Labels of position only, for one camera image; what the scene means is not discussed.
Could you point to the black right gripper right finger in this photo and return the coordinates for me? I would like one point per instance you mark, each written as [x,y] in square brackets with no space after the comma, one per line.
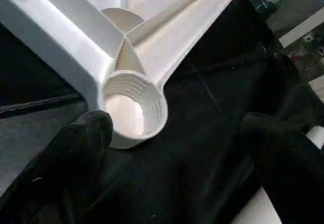
[288,168]

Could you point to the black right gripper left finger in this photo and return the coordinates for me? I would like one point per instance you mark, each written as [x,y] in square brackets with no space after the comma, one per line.
[61,173]

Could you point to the white plastic table top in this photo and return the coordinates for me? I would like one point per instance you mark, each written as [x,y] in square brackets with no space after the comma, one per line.
[76,31]

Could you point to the black mat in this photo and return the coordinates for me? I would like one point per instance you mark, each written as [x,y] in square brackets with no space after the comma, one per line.
[202,107]

